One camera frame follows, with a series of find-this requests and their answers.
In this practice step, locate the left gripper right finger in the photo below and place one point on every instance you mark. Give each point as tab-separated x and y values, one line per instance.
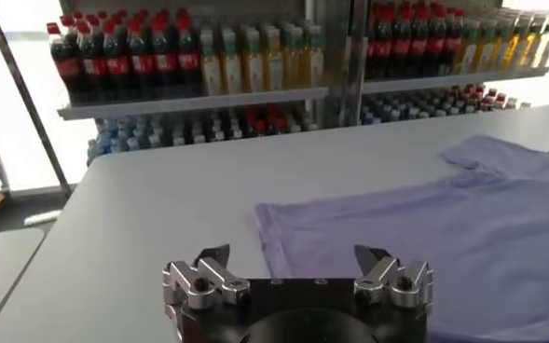
395	282

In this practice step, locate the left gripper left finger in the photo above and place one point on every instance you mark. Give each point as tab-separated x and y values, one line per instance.
204	284

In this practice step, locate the purple t-shirt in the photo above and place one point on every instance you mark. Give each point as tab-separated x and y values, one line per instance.
418	242

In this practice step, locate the dark slanted window post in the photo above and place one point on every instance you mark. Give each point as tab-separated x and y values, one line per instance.
24	93

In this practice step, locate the small white floor object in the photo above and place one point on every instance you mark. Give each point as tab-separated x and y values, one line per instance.
43	217

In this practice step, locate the red cap cola bottle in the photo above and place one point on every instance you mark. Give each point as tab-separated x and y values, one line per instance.
372	49
142	63
384	47
94	66
188	60
165	62
401	46
418	45
118	65
66	67
452	44
435	45

